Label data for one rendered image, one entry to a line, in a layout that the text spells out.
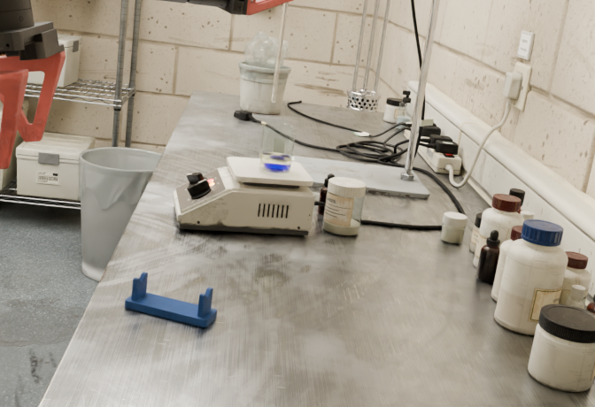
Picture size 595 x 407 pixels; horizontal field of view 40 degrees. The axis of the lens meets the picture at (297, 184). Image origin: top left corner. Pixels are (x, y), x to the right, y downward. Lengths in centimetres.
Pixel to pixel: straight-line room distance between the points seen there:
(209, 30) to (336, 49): 56
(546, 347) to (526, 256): 14
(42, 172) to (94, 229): 56
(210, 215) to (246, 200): 6
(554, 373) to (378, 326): 20
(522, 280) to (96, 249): 208
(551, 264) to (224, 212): 47
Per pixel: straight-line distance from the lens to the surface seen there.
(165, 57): 363
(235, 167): 124
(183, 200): 123
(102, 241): 288
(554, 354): 90
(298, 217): 122
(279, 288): 103
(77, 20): 368
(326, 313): 98
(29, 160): 337
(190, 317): 91
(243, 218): 120
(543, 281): 101
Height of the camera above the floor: 114
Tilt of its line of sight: 15 degrees down
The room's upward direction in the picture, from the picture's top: 7 degrees clockwise
